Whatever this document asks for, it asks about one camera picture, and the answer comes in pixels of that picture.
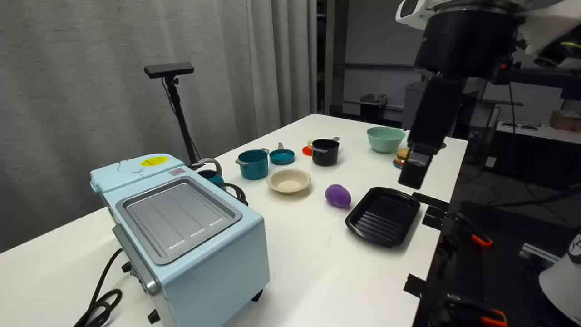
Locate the orange handled clamp lower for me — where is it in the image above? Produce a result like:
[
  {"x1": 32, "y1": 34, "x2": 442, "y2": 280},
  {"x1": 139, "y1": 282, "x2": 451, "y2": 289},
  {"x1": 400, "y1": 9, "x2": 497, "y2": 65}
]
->
[{"x1": 402, "y1": 274, "x2": 508, "y2": 327}]

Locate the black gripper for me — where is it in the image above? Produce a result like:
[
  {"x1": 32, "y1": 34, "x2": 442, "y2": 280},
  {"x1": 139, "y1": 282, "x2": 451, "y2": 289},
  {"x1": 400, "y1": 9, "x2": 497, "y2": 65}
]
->
[{"x1": 397, "y1": 74, "x2": 466, "y2": 189}]

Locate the beige round plate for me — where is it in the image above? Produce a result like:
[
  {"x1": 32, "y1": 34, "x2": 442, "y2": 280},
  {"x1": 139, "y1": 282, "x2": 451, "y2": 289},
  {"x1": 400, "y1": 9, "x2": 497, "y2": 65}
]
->
[{"x1": 266, "y1": 169, "x2": 310, "y2": 194}]

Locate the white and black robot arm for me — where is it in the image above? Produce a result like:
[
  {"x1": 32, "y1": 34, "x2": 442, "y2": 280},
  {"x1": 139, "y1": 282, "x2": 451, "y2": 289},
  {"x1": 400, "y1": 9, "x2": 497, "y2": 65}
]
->
[{"x1": 395, "y1": 0, "x2": 581, "y2": 189}]

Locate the black cup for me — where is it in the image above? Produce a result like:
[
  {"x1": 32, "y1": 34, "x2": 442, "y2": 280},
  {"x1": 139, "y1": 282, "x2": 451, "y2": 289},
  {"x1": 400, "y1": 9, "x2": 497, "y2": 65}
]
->
[{"x1": 311, "y1": 138, "x2": 339, "y2": 165}]

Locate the orange handled clamp upper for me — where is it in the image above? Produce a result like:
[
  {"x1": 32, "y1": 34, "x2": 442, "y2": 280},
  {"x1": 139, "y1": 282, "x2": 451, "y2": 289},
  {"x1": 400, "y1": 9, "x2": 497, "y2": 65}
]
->
[{"x1": 422, "y1": 205, "x2": 493, "y2": 249}]

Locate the purple toy eggplant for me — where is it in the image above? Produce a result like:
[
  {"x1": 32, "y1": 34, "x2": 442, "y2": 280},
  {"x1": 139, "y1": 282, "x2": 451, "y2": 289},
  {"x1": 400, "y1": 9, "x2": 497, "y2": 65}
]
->
[{"x1": 324, "y1": 183, "x2": 350, "y2": 209}]

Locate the small teal pot lid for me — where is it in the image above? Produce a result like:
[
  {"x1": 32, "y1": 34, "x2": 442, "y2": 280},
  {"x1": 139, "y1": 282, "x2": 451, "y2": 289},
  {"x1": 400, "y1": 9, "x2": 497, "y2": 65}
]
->
[{"x1": 268, "y1": 143, "x2": 295, "y2": 165}]

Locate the light blue toaster oven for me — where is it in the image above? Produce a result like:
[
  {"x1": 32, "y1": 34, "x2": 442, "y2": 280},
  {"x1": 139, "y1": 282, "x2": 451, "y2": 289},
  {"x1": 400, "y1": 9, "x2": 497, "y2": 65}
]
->
[{"x1": 90, "y1": 153, "x2": 270, "y2": 327}]

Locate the black toaster power cable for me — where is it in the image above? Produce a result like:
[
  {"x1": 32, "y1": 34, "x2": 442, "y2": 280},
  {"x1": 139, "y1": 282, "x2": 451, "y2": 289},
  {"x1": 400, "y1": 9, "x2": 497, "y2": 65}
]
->
[{"x1": 72, "y1": 247, "x2": 126, "y2": 327}]

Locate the black rectangular grill tray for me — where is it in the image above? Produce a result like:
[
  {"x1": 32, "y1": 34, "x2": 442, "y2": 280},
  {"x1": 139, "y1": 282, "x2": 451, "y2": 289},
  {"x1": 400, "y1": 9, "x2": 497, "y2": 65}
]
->
[{"x1": 344, "y1": 187, "x2": 419, "y2": 249}]

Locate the mint green bowl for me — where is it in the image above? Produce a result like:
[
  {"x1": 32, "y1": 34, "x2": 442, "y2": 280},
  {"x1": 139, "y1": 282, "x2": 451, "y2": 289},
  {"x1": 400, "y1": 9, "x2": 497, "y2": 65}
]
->
[{"x1": 366, "y1": 127, "x2": 404, "y2": 154}]

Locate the toy burger on blue plate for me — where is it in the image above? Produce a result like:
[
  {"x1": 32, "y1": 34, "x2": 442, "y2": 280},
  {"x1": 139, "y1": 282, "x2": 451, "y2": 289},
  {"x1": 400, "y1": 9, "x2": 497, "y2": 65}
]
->
[{"x1": 393, "y1": 147, "x2": 408, "y2": 169}]

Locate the orange toy piece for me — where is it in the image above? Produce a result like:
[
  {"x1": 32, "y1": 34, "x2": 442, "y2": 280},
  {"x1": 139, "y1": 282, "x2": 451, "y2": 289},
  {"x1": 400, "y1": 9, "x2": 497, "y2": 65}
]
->
[{"x1": 301, "y1": 143, "x2": 313, "y2": 156}]

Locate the orange handled clamp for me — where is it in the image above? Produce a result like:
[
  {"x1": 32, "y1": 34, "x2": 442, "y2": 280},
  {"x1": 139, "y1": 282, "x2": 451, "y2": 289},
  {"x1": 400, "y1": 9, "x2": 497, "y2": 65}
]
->
[
  {"x1": 402, "y1": 274, "x2": 508, "y2": 327},
  {"x1": 422, "y1": 205, "x2": 493, "y2": 249}
]

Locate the teal pot with handles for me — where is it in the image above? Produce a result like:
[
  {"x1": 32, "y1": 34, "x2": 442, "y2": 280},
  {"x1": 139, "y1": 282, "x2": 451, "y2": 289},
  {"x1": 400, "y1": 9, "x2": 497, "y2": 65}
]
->
[{"x1": 235, "y1": 149, "x2": 268, "y2": 180}]

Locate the teal mug behind toaster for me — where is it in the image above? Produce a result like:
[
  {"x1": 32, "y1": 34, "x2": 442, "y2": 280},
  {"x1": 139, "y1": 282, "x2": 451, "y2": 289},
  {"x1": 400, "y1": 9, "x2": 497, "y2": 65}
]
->
[{"x1": 192, "y1": 158, "x2": 248, "y2": 205}]

